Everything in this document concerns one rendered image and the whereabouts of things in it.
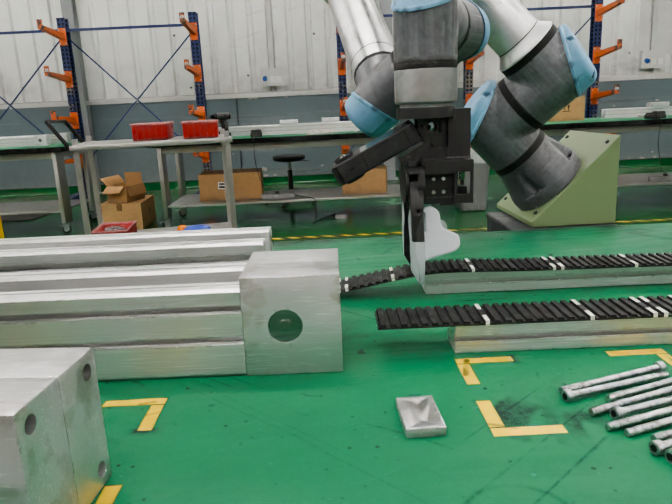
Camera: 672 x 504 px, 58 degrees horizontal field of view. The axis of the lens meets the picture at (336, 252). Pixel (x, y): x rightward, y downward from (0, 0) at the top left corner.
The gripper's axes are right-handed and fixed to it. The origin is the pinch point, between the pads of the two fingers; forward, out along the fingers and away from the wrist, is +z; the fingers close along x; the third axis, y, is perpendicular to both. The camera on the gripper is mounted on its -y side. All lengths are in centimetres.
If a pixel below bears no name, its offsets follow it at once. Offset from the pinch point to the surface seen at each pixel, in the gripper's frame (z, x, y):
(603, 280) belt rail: 2.6, -1.3, 24.4
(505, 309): 0.2, -17.1, 7.4
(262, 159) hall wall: 48, 751, -106
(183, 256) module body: -3.8, -4.2, -28.0
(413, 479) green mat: 3.4, -40.1, -5.0
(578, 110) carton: -5, 492, 216
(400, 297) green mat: 3.4, -1.9, -1.7
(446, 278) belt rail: 1.4, -1.2, 4.3
